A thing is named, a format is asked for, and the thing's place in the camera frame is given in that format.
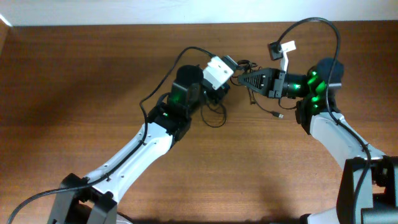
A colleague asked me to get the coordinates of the black cable bundle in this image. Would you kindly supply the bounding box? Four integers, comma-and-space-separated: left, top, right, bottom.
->
200, 58, 259, 128

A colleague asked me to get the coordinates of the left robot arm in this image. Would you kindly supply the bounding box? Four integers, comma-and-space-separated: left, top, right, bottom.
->
48, 65, 234, 224

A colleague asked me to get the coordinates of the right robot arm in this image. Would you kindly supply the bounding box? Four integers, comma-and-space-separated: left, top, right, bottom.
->
238, 58, 397, 223

